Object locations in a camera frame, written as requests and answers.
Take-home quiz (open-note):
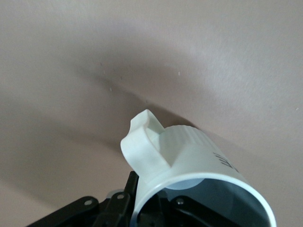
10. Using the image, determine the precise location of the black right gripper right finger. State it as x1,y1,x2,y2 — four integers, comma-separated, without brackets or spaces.
139,192,238,227

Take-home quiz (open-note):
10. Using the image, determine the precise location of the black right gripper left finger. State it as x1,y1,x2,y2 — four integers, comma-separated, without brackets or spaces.
26,171,139,227

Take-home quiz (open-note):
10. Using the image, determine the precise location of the white mug with black lettering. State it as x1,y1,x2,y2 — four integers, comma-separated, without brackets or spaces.
120,108,276,227

